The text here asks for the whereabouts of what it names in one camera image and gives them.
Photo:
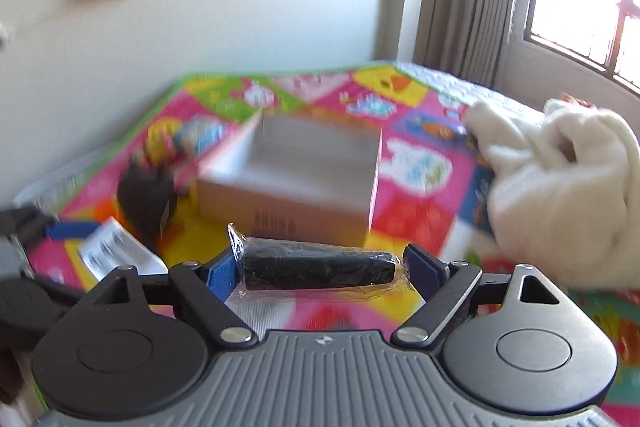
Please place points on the light quilted bed cover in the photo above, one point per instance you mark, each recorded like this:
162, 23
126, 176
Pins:
450, 82

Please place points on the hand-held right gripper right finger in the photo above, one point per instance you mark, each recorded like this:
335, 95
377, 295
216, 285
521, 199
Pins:
419, 272

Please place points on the colourful printed play mat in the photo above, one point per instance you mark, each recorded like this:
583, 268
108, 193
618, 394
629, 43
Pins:
425, 217

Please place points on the black plastic-wrapped cylinder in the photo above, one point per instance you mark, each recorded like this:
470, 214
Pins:
320, 269

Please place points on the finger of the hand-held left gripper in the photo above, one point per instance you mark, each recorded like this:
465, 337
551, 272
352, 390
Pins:
35, 302
70, 230

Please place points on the colourful toy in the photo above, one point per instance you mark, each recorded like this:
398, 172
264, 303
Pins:
192, 134

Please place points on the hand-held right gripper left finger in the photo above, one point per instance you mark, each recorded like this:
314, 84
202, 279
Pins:
221, 276

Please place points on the black pouch with tag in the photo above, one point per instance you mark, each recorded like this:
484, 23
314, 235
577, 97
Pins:
145, 197

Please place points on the cardboard box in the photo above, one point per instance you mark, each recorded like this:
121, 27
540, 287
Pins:
290, 202

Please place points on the white labelled packet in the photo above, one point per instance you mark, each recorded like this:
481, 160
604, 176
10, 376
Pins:
120, 252

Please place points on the white fluffy blanket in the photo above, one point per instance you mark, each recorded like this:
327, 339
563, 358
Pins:
565, 187

